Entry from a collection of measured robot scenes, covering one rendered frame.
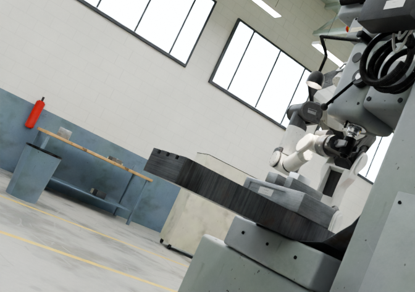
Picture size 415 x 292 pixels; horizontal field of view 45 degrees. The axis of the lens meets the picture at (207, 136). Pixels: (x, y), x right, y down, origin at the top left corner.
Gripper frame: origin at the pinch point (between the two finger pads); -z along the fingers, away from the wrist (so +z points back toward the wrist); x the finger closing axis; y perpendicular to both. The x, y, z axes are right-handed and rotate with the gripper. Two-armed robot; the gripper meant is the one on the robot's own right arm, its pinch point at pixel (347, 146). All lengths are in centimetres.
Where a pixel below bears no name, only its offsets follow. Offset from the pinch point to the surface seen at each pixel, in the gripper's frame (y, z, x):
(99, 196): 104, 693, 0
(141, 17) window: -219, 751, -66
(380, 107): -11.9, -20.5, -6.0
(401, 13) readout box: -30, -45, -26
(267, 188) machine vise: 27.5, -0.6, -23.0
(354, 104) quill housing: -13.1, -7.6, -8.3
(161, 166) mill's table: 37, -17, -64
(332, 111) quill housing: -9.6, 1.9, -10.4
